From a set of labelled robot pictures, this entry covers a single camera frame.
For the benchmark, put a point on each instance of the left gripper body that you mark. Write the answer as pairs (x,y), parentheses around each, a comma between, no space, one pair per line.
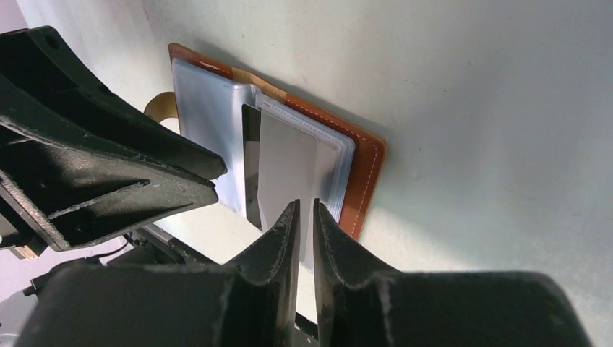
(19,231)

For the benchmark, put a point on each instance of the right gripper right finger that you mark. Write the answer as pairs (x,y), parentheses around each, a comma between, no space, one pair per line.
(363,301)

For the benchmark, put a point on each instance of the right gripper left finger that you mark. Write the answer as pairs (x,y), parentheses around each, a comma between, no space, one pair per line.
(215,297)

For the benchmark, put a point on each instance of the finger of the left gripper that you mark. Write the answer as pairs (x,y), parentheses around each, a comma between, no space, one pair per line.
(83,190)
(40,62)

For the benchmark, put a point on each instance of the grey credit card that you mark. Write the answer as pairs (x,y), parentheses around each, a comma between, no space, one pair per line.
(286,173)

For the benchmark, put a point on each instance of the brown leather card holder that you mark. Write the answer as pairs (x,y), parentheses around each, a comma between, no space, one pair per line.
(207,100)

